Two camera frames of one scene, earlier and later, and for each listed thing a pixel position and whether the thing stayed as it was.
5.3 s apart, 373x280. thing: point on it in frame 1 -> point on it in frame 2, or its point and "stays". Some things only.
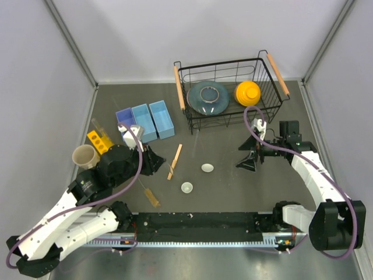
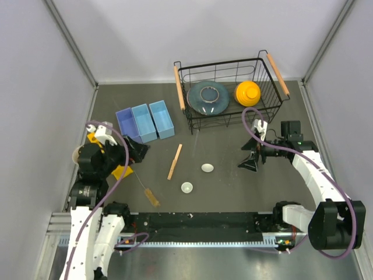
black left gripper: (152, 161) -> (137, 151)
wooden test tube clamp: (176, 157) stays
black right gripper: (251, 143) stays
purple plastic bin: (126, 116) stays
